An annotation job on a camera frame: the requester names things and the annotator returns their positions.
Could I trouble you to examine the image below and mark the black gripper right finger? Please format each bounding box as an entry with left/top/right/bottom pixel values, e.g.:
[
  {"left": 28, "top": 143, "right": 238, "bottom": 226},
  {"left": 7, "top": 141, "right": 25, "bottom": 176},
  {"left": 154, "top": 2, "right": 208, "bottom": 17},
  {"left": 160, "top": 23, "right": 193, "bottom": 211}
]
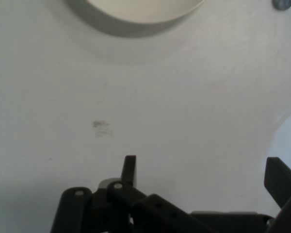
[{"left": 263, "top": 157, "right": 291, "bottom": 233}]

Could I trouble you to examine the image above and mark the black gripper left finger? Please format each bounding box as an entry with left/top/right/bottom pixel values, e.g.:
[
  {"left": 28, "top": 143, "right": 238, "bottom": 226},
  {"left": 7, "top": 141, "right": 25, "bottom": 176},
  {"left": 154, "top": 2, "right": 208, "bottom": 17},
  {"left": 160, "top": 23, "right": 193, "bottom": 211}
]
[{"left": 50, "top": 155, "right": 210, "bottom": 233}]

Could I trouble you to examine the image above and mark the small dark round object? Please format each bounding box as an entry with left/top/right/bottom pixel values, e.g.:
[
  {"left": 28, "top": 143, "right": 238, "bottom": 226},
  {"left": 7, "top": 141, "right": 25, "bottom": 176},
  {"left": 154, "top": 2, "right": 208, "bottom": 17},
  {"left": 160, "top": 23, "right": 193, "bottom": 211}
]
[{"left": 271, "top": 0, "right": 291, "bottom": 11}]

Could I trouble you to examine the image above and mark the white round plate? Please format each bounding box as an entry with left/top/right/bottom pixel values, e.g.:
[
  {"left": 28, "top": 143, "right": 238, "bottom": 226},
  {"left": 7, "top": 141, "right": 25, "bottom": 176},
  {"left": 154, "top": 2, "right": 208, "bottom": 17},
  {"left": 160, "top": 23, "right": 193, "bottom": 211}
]
[{"left": 65, "top": 0, "right": 205, "bottom": 38}]

